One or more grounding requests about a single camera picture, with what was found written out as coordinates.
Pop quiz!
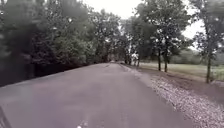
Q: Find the row of trees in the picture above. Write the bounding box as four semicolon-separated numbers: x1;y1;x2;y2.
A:
119;0;224;85

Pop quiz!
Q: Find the grey asphalt road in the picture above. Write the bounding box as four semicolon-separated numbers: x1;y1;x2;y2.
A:
0;62;198;128

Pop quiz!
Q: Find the grass field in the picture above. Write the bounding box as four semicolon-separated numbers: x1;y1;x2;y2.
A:
138;61;224;82

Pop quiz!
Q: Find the brown dirt strip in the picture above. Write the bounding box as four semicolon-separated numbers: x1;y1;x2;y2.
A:
132;64;224;106

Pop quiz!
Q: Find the pale gravel strip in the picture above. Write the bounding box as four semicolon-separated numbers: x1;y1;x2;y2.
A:
119;63;224;128

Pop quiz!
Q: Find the dense green wood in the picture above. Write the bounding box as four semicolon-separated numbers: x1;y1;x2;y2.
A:
0;0;125;88

